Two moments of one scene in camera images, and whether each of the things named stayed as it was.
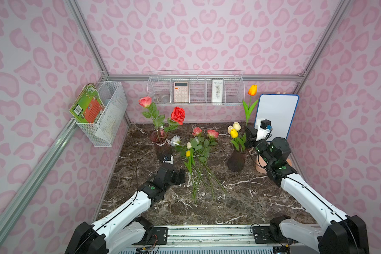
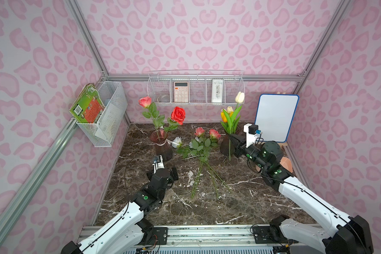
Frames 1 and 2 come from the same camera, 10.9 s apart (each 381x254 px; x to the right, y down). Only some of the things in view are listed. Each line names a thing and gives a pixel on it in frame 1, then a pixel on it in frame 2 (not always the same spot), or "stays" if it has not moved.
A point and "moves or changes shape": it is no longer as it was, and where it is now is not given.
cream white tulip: (229, 128) to (229, 109)
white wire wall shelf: (196, 88) stays
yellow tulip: (236, 141) moves or changes shape
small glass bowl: (165, 98) stays
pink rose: (157, 119) stays
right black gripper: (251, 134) to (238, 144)
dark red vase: (236, 161) to (224, 146)
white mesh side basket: (103, 133) stays
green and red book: (89, 105) stays
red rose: (178, 116) stays
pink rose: (196, 130) stays
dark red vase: (159, 137) stays
